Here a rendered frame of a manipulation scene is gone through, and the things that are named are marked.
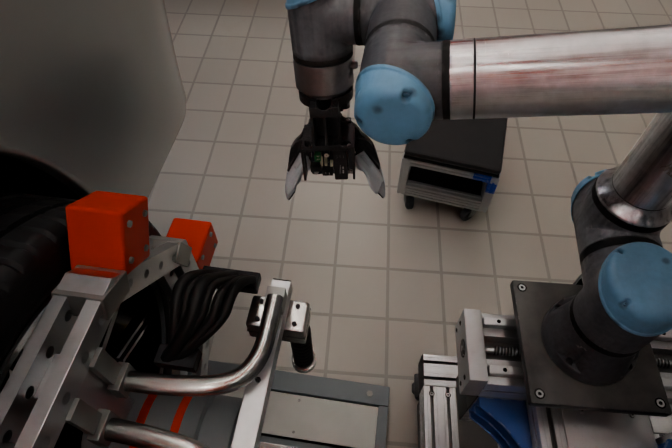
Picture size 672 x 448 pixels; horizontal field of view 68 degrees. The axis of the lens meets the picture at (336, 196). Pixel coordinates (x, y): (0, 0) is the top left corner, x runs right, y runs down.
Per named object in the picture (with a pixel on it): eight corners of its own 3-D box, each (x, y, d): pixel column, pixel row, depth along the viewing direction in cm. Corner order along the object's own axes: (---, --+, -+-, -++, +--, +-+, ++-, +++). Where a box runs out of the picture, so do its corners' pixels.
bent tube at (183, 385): (163, 278, 76) (141, 241, 67) (287, 295, 74) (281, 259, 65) (115, 398, 65) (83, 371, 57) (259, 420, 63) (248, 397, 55)
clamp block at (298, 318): (256, 307, 81) (252, 292, 77) (311, 315, 80) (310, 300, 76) (249, 337, 78) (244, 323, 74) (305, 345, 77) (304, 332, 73)
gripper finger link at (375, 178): (383, 217, 74) (344, 177, 70) (382, 192, 79) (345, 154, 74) (400, 207, 73) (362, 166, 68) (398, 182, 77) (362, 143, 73)
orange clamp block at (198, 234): (166, 276, 94) (182, 236, 99) (206, 281, 93) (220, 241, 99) (156, 257, 89) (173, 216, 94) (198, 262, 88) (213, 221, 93)
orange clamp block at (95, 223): (99, 249, 70) (95, 189, 67) (153, 256, 69) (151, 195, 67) (68, 271, 63) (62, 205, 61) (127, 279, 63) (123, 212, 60)
